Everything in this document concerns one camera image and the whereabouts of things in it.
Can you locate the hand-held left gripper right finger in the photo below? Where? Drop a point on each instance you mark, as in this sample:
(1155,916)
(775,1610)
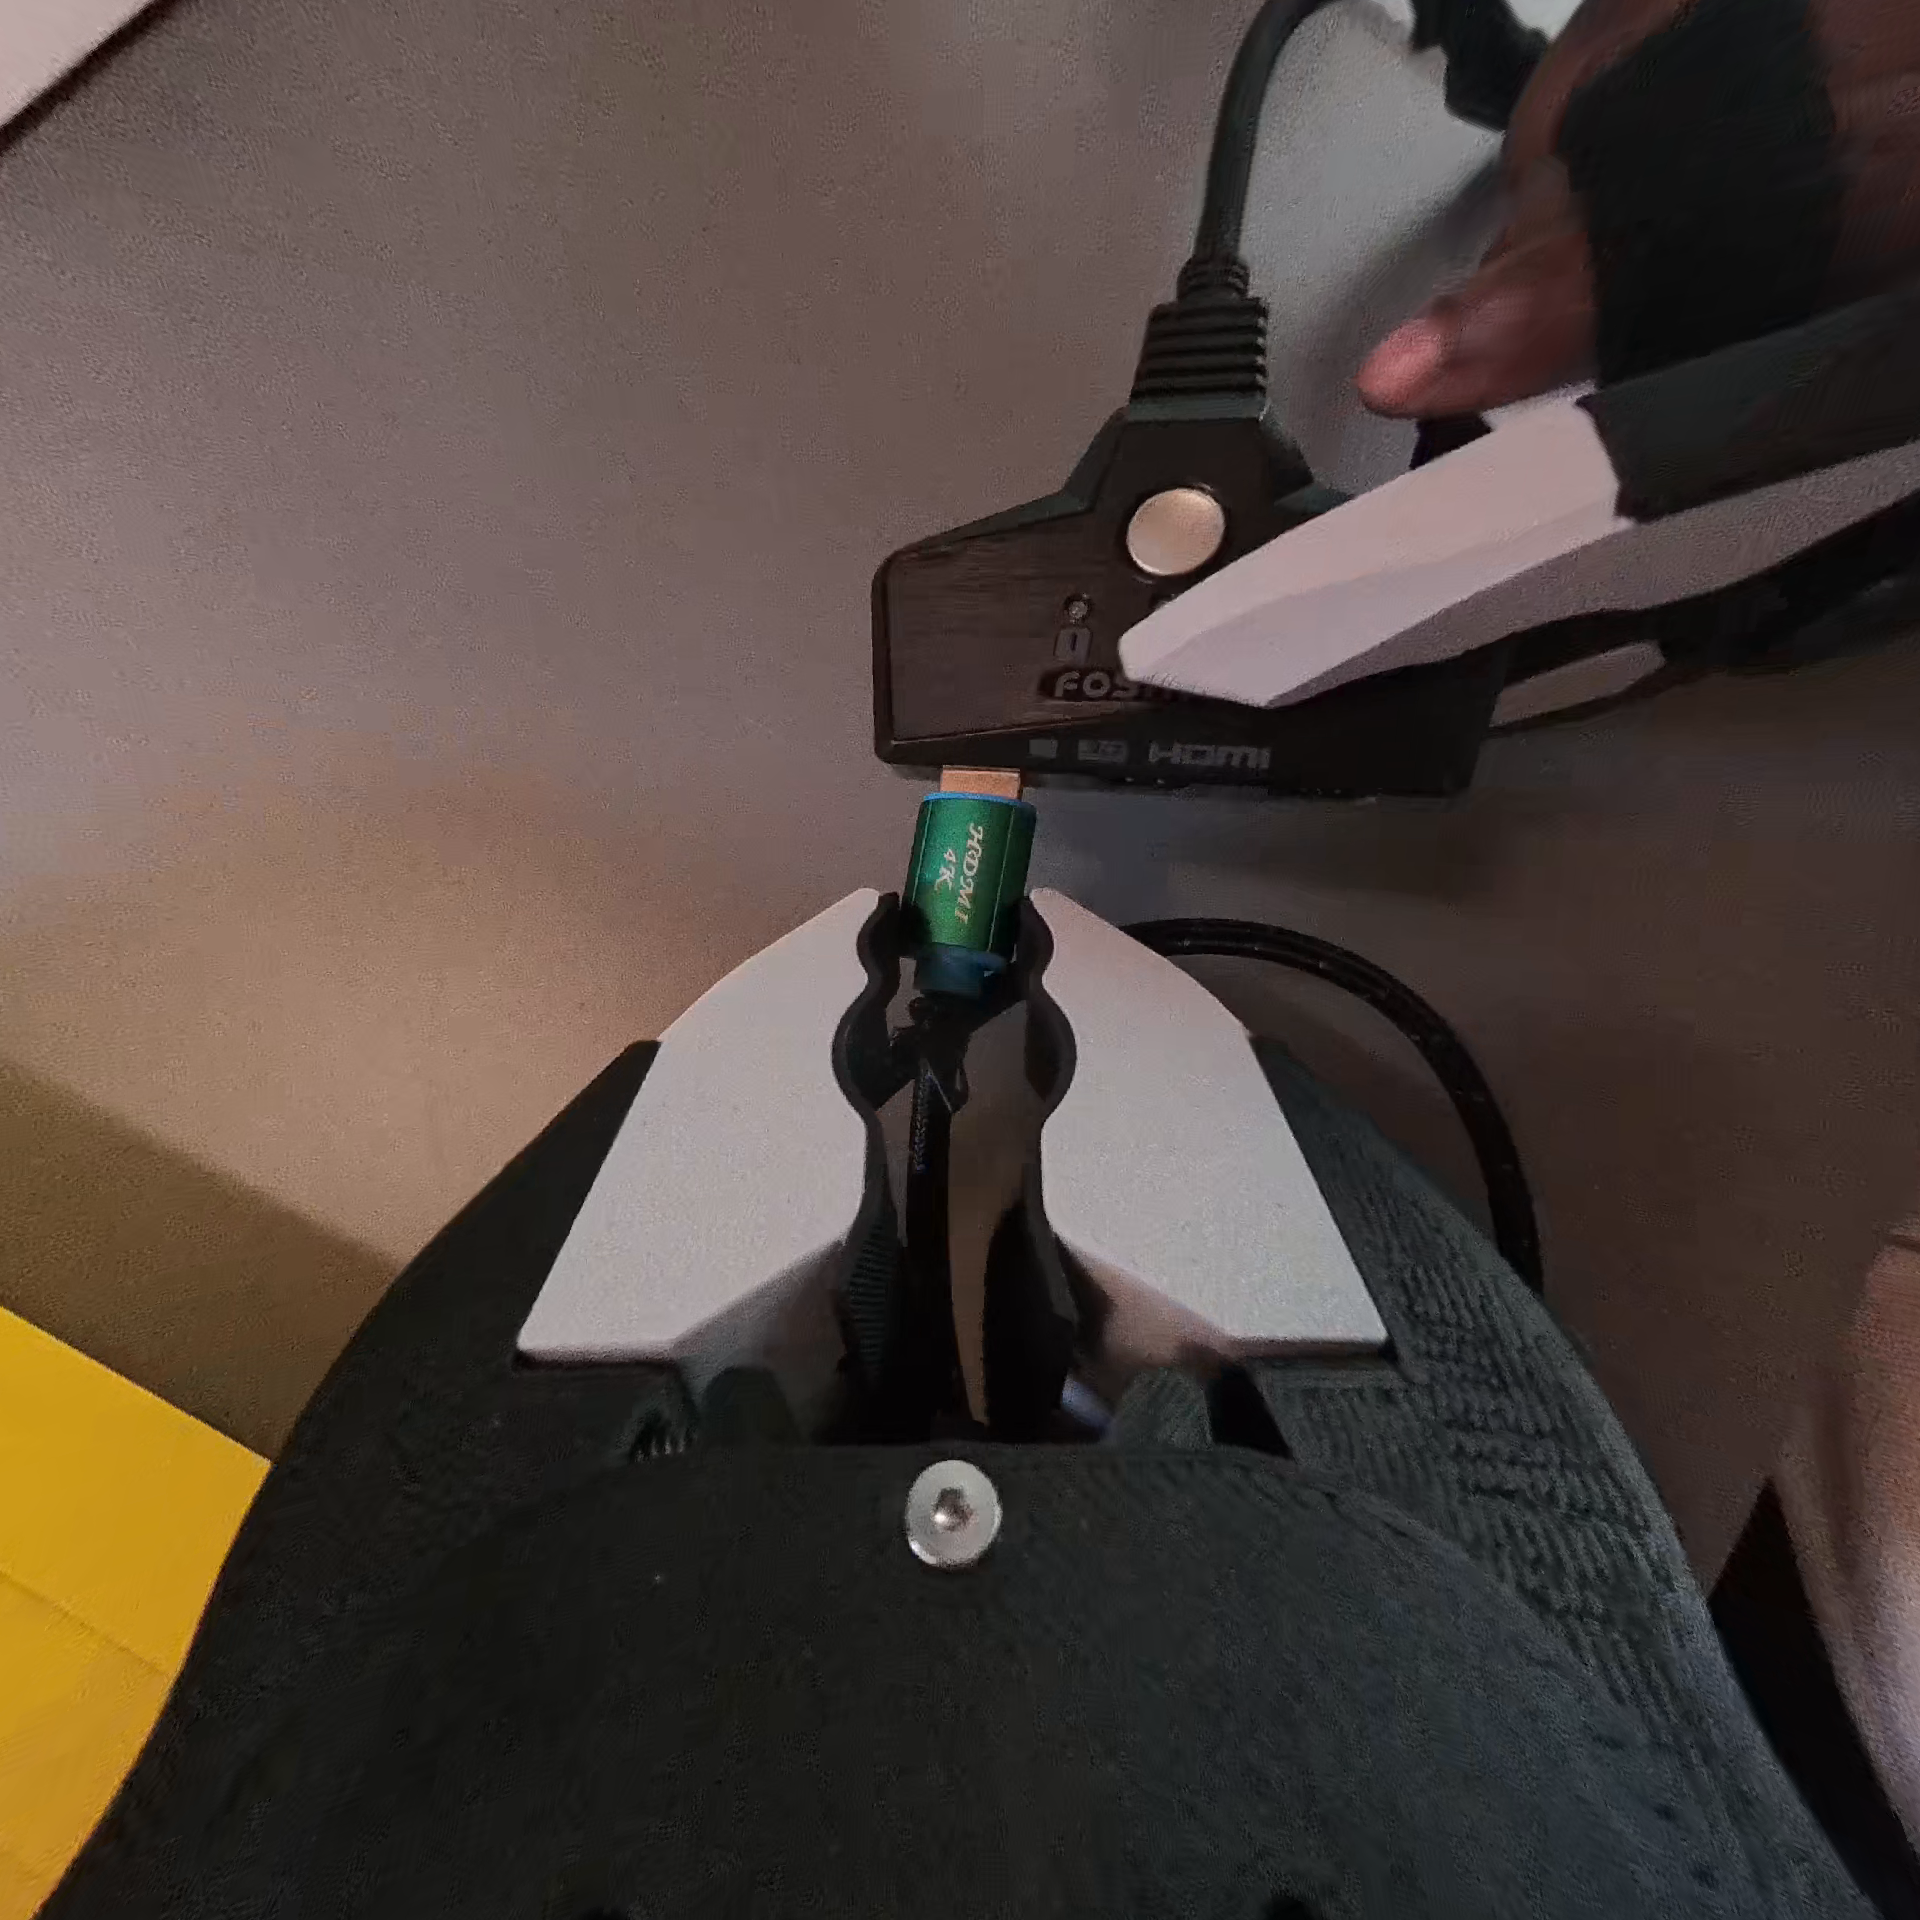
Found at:
(1200,1184)

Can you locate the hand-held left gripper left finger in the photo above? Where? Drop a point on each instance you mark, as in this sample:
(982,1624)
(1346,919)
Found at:
(705,1184)

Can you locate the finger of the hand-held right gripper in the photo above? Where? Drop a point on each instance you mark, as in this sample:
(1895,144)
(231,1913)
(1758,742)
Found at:
(1424,569)

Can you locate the yellow plastic bin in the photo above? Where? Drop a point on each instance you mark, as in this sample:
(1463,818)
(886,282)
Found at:
(90,1501)

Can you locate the grey desk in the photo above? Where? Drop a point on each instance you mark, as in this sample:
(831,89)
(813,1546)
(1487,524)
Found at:
(451,450)

